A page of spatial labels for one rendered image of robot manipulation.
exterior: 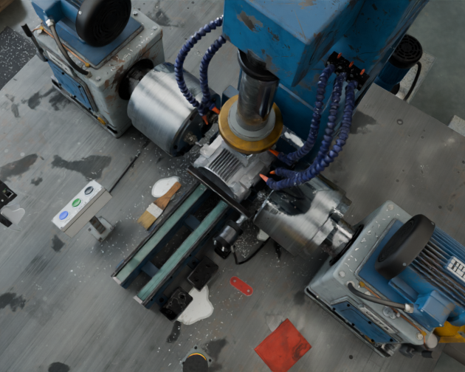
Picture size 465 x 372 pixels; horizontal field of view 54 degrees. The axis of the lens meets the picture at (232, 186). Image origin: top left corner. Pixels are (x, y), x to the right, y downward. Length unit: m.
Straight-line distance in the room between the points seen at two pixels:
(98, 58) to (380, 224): 0.96
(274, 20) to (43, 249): 1.15
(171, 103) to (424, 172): 1.01
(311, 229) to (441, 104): 1.93
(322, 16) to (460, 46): 2.55
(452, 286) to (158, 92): 0.94
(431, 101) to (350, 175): 1.39
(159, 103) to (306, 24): 0.66
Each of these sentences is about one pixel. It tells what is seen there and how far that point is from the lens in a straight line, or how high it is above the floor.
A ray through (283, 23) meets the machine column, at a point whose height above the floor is 1.71.
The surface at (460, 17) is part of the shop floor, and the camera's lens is 3.53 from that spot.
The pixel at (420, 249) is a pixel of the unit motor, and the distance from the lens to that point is 1.14.
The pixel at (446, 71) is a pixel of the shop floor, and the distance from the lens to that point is 3.23.
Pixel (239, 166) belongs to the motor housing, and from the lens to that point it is 1.37.
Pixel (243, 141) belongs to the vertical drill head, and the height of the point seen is 1.24.
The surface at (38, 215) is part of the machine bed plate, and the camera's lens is 1.72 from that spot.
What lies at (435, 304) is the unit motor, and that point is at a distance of 1.19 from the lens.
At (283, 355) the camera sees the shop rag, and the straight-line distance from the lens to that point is 1.58.
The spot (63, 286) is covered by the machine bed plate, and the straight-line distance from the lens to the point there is 1.64.
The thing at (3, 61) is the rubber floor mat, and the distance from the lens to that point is 3.06.
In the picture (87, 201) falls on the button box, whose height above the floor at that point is 1.08.
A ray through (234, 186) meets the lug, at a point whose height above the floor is 1.09.
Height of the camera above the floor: 2.37
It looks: 71 degrees down
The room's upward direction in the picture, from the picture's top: 12 degrees clockwise
